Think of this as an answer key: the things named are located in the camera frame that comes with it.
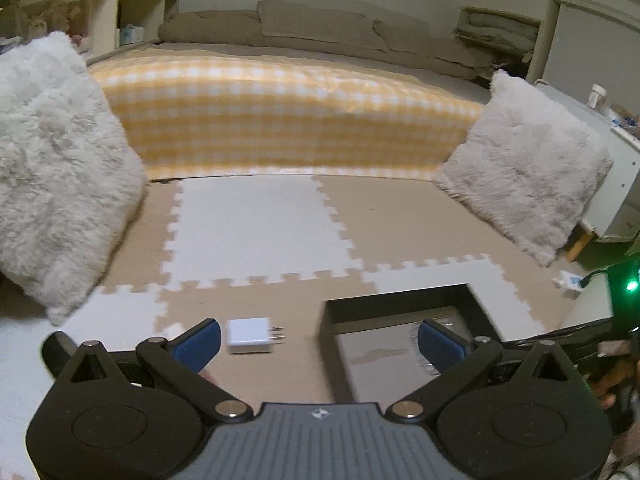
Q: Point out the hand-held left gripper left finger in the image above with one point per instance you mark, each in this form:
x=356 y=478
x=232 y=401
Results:
x=197 y=342

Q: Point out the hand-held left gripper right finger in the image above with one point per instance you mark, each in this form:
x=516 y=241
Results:
x=440 y=342

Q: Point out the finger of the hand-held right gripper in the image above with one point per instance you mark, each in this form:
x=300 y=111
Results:
x=560 y=331

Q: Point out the white charger plug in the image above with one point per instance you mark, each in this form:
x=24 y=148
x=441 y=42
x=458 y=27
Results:
x=248 y=335

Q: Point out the black box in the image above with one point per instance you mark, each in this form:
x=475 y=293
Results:
x=400 y=310

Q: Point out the person's right hand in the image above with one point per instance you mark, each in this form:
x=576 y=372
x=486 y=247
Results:
x=612 y=375

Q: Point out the white power strip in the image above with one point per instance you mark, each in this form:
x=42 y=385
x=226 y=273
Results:
x=570 y=280

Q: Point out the white cabinet with wooden legs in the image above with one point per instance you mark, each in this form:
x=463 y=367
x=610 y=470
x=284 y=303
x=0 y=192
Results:
x=620 y=175

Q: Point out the small white fluffy pillow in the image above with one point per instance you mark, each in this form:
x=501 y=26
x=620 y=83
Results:
x=525 y=165

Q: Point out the white jar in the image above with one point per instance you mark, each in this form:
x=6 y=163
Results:
x=597 y=95

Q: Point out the large white fluffy pillow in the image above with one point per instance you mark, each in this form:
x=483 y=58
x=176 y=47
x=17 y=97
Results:
x=55 y=175

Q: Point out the yellow checkered blanket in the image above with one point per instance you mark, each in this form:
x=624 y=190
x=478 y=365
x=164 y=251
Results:
x=280 y=115

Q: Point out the folded beige bedding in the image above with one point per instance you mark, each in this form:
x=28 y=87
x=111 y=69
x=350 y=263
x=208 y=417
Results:
x=497 y=27

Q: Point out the pale tissue box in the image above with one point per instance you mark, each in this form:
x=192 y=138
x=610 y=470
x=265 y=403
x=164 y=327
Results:
x=131 y=34

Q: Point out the brown pillow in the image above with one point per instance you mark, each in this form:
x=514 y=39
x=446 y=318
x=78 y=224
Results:
x=315 y=20

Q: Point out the clear storage container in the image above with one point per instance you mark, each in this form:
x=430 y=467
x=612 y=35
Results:
x=42 y=12
x=80 y=15

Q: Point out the wooden wall shelf unit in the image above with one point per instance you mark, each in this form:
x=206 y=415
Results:
x=115 y=5

